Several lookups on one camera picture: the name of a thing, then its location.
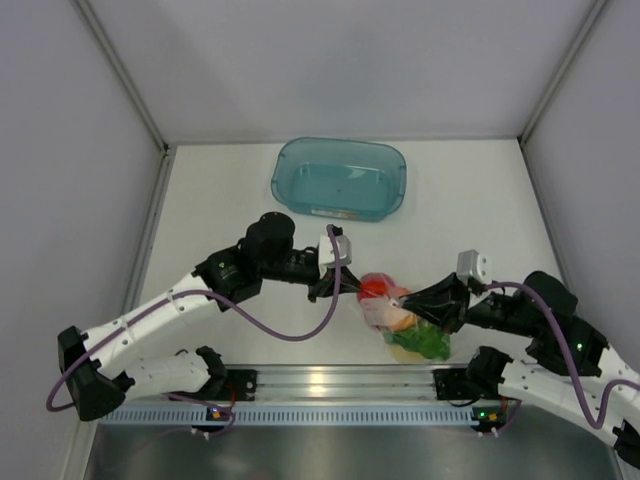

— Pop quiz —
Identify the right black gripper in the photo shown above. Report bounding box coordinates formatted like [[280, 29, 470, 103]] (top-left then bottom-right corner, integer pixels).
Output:
[[395, 272, 539, 337]]

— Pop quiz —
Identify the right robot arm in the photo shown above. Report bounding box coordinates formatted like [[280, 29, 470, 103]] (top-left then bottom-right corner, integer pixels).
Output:
[[399, 271, 639, 467]]

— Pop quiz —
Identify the clear zip top bag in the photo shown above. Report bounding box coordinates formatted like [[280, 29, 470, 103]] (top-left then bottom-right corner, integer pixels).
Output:
[[356, 273, 451, 364]]

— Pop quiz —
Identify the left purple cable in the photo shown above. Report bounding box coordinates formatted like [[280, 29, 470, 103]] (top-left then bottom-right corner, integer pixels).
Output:
[[46, 224, 346, 414]]

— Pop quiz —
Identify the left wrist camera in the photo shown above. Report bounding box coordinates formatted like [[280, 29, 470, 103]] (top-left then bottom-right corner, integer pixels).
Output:
[[317, 224, 352, 268]]

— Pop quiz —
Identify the aluminium mounting rail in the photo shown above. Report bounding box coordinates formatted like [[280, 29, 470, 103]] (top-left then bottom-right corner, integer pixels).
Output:
[[228, 364, 449, 404]]

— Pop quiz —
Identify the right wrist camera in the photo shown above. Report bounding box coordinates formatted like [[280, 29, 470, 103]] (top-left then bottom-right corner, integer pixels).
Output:
[[456, 250, 492, 285]]

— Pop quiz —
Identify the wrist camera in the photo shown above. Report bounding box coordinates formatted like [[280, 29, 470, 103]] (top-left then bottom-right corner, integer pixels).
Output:
[[456, 250, 492, 285], [317, 224, 352, 268]]

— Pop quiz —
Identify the green fake vegetable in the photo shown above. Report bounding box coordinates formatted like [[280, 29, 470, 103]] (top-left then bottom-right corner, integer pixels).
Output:
[[383, 321, 451, 364]]

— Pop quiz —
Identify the red fake pepper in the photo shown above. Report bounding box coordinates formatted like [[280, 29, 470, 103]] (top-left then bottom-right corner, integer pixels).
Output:
[[357, 272, 396, 301]]

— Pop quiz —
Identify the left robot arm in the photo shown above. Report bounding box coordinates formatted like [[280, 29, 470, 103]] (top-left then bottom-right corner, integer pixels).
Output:
[[46, 212, 360, 422]]

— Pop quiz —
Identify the teal plastic bin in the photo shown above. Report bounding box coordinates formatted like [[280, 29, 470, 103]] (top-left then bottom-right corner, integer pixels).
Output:
[[271, 137, 407, 222]]

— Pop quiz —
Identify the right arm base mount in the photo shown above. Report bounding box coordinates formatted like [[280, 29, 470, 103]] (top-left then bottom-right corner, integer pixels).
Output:
[[433, 368, 480, 408]]

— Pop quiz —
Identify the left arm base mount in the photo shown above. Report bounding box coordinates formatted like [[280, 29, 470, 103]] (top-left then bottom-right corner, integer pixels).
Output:
[[217, 368, 258, 402]]

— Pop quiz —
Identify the slotted cable duct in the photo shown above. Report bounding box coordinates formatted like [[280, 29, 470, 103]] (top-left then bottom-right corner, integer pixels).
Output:
[[99, 403, 498, 427]]

